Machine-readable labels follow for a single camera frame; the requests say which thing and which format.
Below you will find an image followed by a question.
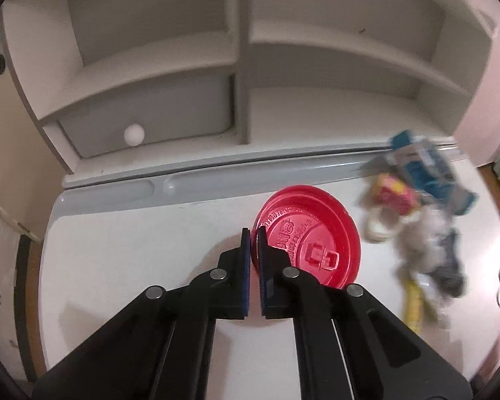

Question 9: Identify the yellow candy tube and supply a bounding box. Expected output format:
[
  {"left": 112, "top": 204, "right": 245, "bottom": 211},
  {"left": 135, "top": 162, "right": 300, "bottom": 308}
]
[{"left": 403, "top": 275, "right": 424, "bottom": 334}]

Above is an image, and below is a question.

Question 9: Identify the red plastic cup lid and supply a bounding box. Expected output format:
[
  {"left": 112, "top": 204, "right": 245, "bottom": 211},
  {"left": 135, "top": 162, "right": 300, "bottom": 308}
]
[{"left": 252, "top": 185, "right": 361, "bottom": 289}]

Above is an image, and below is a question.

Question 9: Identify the white tape ring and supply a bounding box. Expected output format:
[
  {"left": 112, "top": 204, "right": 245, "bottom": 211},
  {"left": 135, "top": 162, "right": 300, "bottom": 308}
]
[{"left": 365, "top": 208, "right": 406, "bottom": 243}]

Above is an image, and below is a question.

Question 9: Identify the grey blue wrapper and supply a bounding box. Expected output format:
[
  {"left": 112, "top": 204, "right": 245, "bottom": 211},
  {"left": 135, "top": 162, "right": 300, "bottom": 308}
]
[{"left": 428, "top": 228, "right": 466, "bottom": 298}]

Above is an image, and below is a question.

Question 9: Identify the crumpled white wrapper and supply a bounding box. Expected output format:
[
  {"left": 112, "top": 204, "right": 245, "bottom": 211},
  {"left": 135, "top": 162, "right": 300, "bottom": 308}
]
[{"left": 398, "top": 206, "right": 452, "bottom": 274}]

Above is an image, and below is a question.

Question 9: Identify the red yellow snack packet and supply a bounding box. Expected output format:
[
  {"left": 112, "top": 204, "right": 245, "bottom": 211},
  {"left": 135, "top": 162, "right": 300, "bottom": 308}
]
[{"left": 372, "top": 173, "right": 420, "bottom": 216}]

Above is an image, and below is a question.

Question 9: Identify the blue white snack wrapper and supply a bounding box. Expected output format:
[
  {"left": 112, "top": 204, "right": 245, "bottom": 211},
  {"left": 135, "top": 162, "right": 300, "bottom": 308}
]
[{"left": 390, "top": 130, "right": 477, "bottom": 216}]

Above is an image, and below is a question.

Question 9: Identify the grey drawer with knob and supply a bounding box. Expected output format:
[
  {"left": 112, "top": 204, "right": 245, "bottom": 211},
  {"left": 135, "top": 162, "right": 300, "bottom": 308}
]
[{"left": 59, "top": 75, "right": 234, "bottom": 158}]

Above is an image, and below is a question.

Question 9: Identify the white desk shelf unit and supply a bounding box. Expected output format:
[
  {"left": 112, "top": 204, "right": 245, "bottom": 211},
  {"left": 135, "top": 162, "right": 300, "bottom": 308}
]
[{"left": 0, "top": 0, "right": 497, "bottom": 186}]

